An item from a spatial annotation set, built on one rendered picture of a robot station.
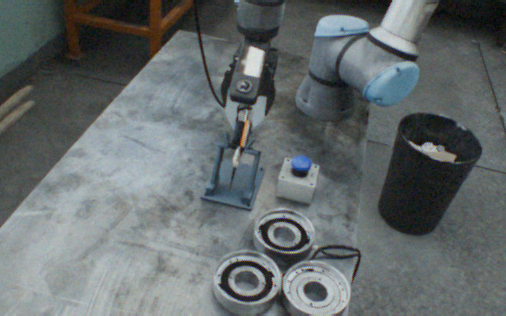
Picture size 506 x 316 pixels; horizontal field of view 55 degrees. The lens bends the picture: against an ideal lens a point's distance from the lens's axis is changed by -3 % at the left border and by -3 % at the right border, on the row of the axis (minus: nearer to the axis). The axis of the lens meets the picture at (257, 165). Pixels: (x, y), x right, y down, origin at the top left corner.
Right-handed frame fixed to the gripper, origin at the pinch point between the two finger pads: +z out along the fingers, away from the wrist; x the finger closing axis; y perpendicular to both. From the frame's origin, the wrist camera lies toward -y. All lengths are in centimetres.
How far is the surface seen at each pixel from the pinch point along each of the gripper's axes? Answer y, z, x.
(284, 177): -2.2, 7.5, -9.4
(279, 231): -13.5, 10.5, -11.0
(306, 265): -21.2, 8.7, -16.7
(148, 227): -18.8, 12.1, 11.4
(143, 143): 3.5, 12.1, 21.6
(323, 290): -24.1, 10.3, -20.2
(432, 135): 110, 59, -62
